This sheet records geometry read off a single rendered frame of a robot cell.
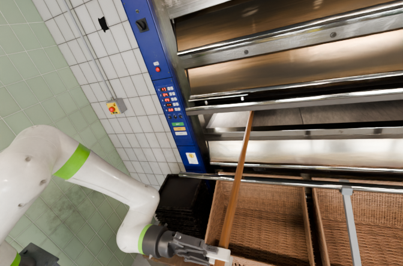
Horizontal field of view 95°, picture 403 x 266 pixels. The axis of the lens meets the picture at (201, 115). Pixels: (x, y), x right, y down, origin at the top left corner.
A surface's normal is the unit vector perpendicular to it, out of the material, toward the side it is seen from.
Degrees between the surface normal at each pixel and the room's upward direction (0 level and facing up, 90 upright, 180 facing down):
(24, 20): 90
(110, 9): 90
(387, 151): 70
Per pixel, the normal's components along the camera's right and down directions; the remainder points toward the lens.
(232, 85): -0.38, 0.16
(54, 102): 0.92, -0.07
